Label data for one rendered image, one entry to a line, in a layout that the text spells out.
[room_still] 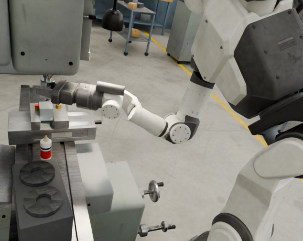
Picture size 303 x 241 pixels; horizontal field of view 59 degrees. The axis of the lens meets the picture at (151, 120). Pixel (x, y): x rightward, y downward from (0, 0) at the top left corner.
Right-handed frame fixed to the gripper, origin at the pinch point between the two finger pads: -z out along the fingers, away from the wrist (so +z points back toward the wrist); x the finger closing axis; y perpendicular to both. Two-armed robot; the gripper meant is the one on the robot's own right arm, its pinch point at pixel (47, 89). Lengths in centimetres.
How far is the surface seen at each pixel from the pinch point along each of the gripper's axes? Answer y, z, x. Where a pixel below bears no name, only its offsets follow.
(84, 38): -19.5, 10.9, -2.1
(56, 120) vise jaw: 18.3, 0.5, -8.8
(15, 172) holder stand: 10.7, 2.1, 30.5
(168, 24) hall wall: 108, 89, -734
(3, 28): -22.8, -5.9, 15.1
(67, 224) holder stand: 13.5, 19.5, 41.8
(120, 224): 60, 34, 3
